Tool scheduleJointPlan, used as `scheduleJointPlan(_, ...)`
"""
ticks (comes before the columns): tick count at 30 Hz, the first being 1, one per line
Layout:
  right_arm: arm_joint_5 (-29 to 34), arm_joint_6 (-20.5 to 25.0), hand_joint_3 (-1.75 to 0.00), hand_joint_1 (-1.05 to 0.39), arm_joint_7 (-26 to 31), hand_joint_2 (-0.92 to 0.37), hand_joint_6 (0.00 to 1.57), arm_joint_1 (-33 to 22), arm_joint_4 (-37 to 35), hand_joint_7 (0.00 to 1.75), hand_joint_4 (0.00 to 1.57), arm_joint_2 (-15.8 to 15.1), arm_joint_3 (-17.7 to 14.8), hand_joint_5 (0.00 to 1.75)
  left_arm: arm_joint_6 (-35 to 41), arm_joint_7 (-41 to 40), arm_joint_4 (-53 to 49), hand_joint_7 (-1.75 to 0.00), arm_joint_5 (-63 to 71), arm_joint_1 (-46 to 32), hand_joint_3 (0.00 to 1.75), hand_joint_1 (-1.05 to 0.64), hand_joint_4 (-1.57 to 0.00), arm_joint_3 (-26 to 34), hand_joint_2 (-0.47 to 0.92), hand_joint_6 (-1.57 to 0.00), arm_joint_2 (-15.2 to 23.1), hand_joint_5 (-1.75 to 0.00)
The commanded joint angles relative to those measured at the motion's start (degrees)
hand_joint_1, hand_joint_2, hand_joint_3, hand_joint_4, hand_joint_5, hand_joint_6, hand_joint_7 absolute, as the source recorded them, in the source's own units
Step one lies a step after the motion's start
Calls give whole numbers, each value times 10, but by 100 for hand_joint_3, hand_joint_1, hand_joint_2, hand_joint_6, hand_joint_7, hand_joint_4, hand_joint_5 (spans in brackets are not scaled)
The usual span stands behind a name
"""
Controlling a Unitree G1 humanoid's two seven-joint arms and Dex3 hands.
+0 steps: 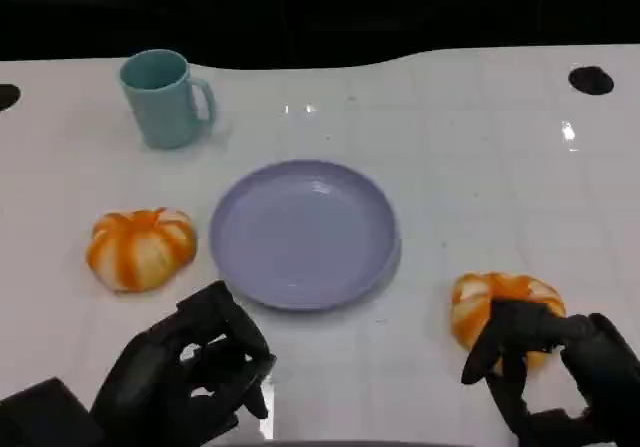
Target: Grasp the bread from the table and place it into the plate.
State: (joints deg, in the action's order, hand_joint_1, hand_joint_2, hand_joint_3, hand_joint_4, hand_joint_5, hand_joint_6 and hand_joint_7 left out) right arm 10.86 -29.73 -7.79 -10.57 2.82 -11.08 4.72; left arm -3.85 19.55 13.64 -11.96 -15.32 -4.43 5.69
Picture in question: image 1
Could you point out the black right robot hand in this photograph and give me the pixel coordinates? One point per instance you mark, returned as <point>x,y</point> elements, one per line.
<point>605,367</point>

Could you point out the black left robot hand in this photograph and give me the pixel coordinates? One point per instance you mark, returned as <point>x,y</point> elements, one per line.
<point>145,377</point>

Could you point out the orange white toy bread roll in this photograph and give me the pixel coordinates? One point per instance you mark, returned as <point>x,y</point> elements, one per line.
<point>472,307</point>
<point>140,252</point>

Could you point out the lilac plate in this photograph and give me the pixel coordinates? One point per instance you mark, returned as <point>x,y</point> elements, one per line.
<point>305,234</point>

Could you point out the pale green mug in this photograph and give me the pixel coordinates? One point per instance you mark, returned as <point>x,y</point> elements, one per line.
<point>160,112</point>

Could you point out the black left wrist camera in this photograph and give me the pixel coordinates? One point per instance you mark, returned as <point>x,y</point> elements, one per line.
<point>45,414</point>

